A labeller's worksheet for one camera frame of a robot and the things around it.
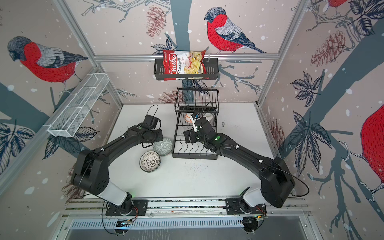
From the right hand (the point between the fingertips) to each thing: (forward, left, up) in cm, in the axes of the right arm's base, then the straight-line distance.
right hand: (188, 133), depth 82 cm
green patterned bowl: (-2, +17, -14) cm, 22 cm away
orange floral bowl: (+22, +3, -12) cm, 25 cm away
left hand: (+2, +19, -7) cm, 20 cm away
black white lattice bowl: (-12, +23, -13) cm, 29 cm away
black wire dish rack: (+40, -8, -14) cm, 43 cm away
